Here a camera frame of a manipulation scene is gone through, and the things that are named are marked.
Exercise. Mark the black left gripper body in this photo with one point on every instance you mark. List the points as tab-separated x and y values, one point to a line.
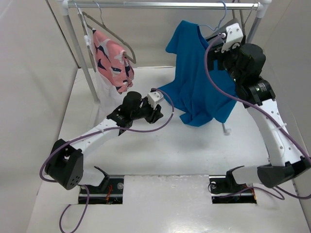
145	111

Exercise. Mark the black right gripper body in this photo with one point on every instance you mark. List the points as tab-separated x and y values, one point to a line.
226	60

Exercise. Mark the light blue wire hanger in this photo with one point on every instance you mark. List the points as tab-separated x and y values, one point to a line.
220	21

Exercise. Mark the blue t shirt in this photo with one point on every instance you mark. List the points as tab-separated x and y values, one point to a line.
191	91

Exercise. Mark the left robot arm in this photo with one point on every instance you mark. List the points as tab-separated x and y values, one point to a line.
66	165

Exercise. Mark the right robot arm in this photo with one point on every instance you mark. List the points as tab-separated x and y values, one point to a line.
286	159

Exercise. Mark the taupe hanger with skirt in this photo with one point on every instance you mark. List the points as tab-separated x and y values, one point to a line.
242	17

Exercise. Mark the pink patterned shirt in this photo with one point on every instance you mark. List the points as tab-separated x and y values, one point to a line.
112	62

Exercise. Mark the taupe hanger with white garment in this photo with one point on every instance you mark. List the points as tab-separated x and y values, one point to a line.
88	53

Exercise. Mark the taupe hanger with pink shirt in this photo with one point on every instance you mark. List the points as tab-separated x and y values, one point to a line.
101	24

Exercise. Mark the white garment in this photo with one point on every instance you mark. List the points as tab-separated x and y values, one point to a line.
109	98

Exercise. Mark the grey pleated skirt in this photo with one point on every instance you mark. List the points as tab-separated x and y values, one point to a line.
222	29

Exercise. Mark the white metal clothes rack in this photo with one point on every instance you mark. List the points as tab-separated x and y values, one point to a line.
259	5

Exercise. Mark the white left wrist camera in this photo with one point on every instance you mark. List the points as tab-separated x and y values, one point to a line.
154	98

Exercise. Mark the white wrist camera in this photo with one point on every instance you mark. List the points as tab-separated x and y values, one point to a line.
231	37
154	98

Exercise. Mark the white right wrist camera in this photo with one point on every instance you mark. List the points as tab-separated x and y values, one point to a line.
231	37

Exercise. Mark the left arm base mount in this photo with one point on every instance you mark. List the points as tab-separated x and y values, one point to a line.
102	189

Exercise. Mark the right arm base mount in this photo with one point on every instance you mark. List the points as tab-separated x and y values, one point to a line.
225	190

